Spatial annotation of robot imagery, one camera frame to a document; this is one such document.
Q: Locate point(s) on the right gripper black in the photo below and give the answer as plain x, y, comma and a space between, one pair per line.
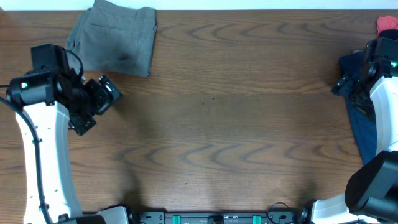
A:
340, 88

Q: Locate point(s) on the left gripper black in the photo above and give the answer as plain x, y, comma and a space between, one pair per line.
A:
105, 100

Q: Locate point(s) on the grey shorts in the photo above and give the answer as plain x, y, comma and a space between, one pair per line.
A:
111, 38

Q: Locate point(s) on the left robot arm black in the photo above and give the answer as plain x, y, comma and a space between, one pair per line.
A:
51, 196

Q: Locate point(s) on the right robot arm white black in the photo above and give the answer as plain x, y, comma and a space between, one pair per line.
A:
370, 195

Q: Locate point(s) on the red cloth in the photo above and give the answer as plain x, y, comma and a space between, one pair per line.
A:
386, 23

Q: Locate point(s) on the dark blue garment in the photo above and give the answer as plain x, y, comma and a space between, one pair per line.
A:
364, 130

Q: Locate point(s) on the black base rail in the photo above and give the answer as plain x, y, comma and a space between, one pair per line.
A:
271, 216

